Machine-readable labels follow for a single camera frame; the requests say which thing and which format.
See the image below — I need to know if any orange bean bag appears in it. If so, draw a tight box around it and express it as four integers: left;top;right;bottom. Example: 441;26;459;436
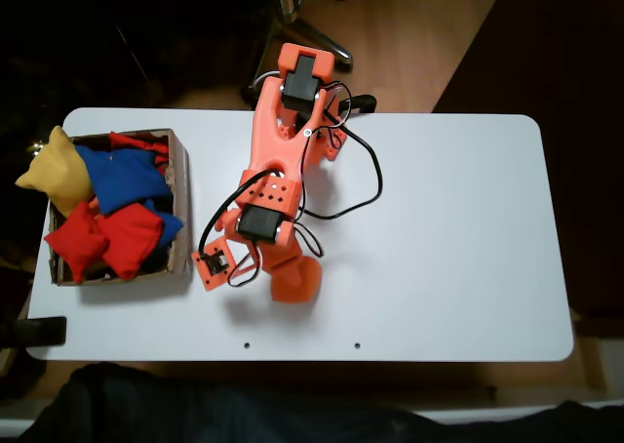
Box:
269;253;324;304

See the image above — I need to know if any cardboard box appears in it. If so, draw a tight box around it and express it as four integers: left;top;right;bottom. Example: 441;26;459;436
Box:
48;128;192;287

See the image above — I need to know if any small blue bean bag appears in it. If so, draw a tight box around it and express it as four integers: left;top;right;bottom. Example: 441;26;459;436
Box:
143;198;185;250

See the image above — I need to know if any red bean bag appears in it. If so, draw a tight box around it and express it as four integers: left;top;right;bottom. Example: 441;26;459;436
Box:
43;201;111;284
107;131;171;167
97;204;165;281

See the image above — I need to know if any large blue bean bag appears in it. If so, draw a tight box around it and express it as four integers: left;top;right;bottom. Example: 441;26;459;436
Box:
72;144;175;216

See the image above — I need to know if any yellow bean bag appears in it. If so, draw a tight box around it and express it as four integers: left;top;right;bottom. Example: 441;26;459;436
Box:
14;125;96;219

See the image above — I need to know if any office chair base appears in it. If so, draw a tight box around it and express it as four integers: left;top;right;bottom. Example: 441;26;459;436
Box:
251;0;354;73

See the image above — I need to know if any orange camera mount with camera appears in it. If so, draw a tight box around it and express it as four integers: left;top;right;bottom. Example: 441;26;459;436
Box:
191;240;239;294

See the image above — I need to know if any white cable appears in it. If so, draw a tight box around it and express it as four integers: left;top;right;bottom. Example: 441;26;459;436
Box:
252;69;285;93

